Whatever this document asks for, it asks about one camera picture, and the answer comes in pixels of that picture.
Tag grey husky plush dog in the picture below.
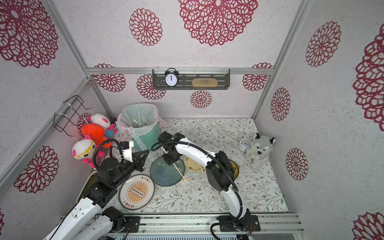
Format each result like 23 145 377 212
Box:
245 133 276 170

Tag green trash bin with bag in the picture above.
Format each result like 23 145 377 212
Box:
116 104 166 150

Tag white orange patterned plate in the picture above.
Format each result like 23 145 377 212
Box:
118 175 155 210

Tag yellow patterned plate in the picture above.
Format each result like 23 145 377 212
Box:
230 160 240 178

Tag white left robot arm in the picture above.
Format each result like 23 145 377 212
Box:
45 139 150 240

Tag wooden brush on shelf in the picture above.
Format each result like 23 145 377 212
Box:
191 78 219 88

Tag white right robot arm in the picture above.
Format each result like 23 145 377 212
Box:
151 132 252 240

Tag black wire wall basket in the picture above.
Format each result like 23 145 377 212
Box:
53 95 92 137

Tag white pink plush doll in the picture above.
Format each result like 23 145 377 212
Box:
86 114 117 138

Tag small white round timer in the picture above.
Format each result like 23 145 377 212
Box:
238 138 252 152

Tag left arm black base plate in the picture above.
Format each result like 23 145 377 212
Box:
109 216 141 233

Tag grey wall shelf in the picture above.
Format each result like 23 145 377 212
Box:
152 69 231 90

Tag black alarm clock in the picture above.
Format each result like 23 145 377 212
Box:
165 68 179 87

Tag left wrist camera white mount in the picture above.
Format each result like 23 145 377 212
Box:
120 141 134 163

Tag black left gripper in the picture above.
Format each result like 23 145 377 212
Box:
112 149 150 188

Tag cream round plate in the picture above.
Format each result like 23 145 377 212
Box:
184 157 205 173

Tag dark green glass plate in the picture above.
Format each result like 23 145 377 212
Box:
150 157 186 187

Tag red orange plush toy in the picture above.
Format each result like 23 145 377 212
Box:
79 124 112 150

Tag white plush doll yellow glasses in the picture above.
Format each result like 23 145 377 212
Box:
72 135 98 168

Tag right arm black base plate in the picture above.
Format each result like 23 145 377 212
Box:
217 215 261 232

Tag clear plastic chopstick wrapper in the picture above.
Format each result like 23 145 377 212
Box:
131 130 147 151

